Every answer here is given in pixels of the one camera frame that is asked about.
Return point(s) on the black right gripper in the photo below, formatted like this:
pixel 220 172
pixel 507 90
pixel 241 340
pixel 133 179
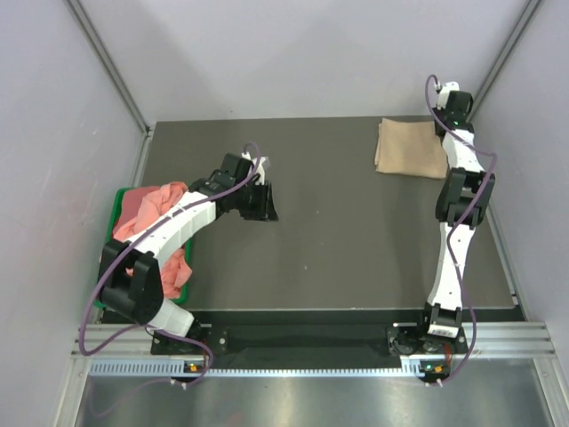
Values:
pixel 435 124

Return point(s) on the pink t shirt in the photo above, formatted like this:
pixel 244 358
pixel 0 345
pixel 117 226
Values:
pixel 151 209

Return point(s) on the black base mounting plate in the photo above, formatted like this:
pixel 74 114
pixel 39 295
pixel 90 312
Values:
pixel 314 339

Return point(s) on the left aluminium frame post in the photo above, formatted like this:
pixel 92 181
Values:
pixel 94 39

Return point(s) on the aluminium frame post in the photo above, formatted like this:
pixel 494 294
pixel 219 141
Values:
pixel 94 39
pixel 521 24

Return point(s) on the beige t shirt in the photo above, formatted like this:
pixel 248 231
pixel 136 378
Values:
pixel 411 149

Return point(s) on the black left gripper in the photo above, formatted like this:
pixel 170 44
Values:
pixel 265 210

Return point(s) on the right aluminium frame post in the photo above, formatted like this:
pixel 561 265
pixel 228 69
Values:
pixel 521 24

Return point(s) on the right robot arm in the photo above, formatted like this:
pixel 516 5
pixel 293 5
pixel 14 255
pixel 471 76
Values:
pixel 460 209

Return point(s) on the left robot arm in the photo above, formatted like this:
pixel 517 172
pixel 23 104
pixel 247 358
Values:
pixel 130 271

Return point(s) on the green plastic bin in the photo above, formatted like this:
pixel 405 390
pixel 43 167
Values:
pixel 189 262

